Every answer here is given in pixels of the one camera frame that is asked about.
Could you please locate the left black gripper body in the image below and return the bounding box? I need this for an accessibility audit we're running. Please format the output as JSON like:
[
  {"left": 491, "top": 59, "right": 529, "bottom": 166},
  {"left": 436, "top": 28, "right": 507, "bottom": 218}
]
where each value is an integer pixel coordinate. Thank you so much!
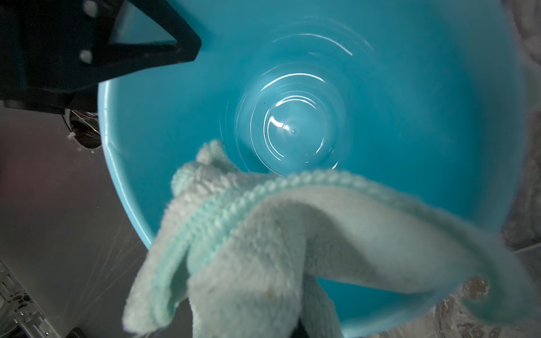
[{"left": 1, "top": 1, "right": 201, "bottom": 114}]

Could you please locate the mint green microfiber cloth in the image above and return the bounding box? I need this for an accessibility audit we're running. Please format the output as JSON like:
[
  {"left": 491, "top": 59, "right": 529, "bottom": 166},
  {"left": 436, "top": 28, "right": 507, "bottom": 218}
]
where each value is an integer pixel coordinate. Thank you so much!
[{"left": 123, "top": 140, "right": 535, "bottom": 337}]

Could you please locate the teal bucket with white handle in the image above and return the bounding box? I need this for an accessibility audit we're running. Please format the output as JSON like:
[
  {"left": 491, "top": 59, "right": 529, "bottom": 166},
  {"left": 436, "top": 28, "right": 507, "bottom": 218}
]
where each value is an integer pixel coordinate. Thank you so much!
[{"left": 99, "top": 1, "right": 526, "bottom": 337}]

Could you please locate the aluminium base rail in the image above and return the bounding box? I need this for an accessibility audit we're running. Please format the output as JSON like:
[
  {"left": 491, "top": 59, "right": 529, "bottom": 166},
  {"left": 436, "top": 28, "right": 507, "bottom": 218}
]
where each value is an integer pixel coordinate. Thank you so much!
[{"left": 1, "top": 261, "right": 61, "bottom": 338}]

